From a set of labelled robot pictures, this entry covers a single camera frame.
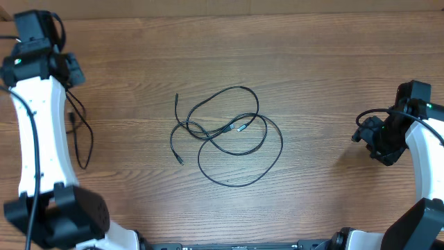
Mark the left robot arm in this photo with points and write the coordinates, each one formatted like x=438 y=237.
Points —
x=52 y=210

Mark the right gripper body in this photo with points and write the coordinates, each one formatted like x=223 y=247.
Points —
x=386 y=140

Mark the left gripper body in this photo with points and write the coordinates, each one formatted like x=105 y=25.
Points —
x=80 y=76

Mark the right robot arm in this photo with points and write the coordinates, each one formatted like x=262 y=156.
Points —
x=413 y=124

